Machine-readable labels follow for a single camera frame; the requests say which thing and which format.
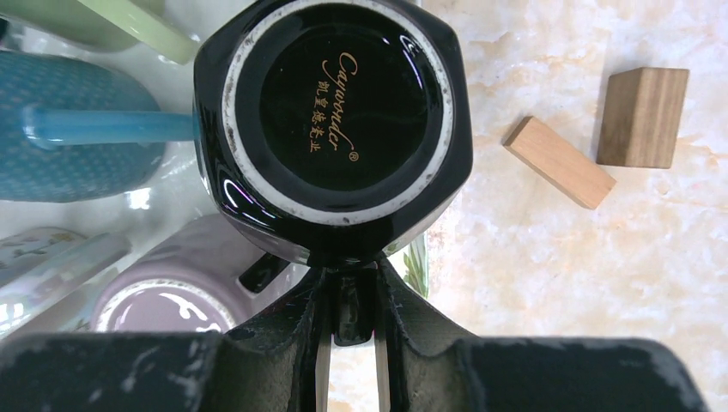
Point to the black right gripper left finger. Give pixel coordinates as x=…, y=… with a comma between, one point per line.
x=265, y=364

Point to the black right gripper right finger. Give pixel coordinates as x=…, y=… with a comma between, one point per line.
x=426, y=362

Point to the lilac purple mug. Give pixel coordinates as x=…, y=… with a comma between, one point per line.
x=189, y=282

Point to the black glossy mug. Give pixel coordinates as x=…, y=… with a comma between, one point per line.
x=332, y=133

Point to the light blue dotted mug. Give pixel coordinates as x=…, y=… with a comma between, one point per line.
x=74, y=131

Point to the light green mug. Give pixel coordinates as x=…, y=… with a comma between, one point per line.
x=105, y=25

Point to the floral white serving tray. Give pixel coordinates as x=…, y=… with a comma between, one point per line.
x=175, y=195

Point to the light wooden block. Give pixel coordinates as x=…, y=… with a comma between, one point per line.
x=556, y=160

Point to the dark wooden block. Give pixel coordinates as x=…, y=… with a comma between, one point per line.
x=642, y=114

